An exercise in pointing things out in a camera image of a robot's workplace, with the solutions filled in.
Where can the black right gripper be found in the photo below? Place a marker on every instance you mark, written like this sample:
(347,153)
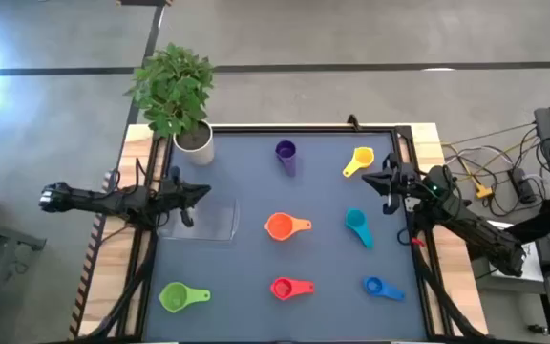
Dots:
(406,184)

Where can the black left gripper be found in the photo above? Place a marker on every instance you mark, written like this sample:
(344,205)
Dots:
(175,197)

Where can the yellow measuring cup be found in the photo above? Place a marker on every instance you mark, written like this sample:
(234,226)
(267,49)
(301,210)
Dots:
(363,156)

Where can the teal measuring cup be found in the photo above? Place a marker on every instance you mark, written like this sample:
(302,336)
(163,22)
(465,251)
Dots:
(355,220)

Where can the orange measuring cup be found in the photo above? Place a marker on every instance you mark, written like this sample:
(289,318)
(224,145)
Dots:
(280,227)

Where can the purple measuring cup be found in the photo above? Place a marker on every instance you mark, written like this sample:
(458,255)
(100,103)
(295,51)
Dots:
(285,160)

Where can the blue measuring cup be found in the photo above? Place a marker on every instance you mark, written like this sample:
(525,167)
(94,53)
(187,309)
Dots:
(374,285)

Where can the green measuring cup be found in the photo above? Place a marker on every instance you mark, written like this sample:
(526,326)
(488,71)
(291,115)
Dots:
(175,297)

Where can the red measuring cup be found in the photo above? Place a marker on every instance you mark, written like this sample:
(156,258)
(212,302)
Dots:
(282,289)

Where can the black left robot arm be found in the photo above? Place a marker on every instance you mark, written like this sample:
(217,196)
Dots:
(93,200)

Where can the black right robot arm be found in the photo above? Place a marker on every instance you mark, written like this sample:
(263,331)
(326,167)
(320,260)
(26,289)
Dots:
(471,229)

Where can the clear plastic basket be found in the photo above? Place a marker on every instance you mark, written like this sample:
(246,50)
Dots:
(217,222)

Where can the white plant pot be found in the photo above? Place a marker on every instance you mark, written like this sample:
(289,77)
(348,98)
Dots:
(202,153)

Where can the black table clamp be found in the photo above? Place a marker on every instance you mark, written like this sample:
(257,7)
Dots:
(353,122)

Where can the blue-grey table mat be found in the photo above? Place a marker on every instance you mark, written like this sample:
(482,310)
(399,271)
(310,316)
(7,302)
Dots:
(256,258)

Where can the green leafy plant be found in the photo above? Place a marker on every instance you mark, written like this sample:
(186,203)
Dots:
(172,91)

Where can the striped hazard tape strip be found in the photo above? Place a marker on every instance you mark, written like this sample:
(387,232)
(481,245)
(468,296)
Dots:
(91,258)

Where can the black power strip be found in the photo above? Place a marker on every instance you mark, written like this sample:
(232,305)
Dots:
(522,186)

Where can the white paper sheet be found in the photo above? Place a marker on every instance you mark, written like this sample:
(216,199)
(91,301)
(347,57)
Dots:
(533,263)

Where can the black table frame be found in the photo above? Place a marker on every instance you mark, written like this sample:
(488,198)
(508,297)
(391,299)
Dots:
(303,129)

